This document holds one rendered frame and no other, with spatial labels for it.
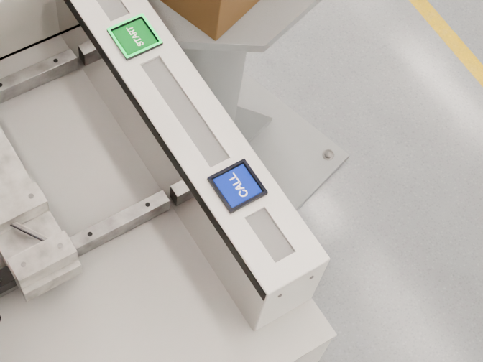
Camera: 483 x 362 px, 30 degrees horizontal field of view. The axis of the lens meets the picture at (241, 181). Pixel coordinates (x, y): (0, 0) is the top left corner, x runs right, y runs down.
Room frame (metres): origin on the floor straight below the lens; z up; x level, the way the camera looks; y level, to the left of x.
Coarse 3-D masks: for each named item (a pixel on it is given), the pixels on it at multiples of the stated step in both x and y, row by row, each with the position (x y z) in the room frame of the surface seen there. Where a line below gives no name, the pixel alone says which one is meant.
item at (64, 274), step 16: (0, 128) 0.58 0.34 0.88; (0, 144) 0.55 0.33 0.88; (0, 160) 0.53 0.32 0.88; (16, 160) 0.53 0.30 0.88; (0, 176) 0.51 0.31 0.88; (16, 176) 0.51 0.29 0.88; (0, 192) 0.48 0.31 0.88; (32, 224) 0.45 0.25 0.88; (48, 224) 0.45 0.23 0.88; (0, 240) 0.42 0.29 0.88; (16, 240) 0.42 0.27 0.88; (32, 240) 0.43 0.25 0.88; (64, 272) 0.39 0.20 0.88; (80, 272) 0.41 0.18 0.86; (32, 288) 0.36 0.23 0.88; (48, 288) 0.38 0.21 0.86
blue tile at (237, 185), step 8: (240, 168) 0.55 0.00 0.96; (224, 176) 0.53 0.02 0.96; (232, 176) 0.53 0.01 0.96; (240, 176) 0.54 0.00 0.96; (248, 176) 0.54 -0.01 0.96; (216, 184) 0.52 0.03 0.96; (224, 184) 0.52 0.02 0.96; (232, 184) 0.52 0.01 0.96; (240, 184) 0.52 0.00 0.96; (248, 184) 0.53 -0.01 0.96; (256, 184) 0.53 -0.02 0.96; (224, 192) 0.51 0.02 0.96; (232, 192) 0.51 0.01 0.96; (240, 192) 0.51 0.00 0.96; (248, 192) 0.52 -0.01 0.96; (256, 192) 0.52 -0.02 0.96; (232, 200) 0.50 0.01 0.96; (240, 200) 0.50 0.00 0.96
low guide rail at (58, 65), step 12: (48, 60) 0.72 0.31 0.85; (60, 60) 0.72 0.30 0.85; (72, 60) 0.73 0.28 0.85; (24, 72) 0.69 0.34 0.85; (36, 72) 0.70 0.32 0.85; (48, 72) 0.70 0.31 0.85; (60, 72) 0.72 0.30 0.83; (0, 84) 0.66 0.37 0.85; (12, 84) 0.67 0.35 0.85; (24, 84) 0.68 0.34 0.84; (36, 84) 0.69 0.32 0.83; (0, 96) 0.65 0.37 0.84; (12, 96) 0.66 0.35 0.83
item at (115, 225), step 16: (160, 192) 0.55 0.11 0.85; (128, 208) 0.51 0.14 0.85; (144, 208) 0.52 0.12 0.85; (160, 208) 0.53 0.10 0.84; (96, 224) 0.48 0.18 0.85; (112, 224) 0.48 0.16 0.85; (128, 224) 0.49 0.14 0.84; (80, 240) 0.45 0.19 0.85; (96, 240) 0.46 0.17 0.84; (16, 288) 0.38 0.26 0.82
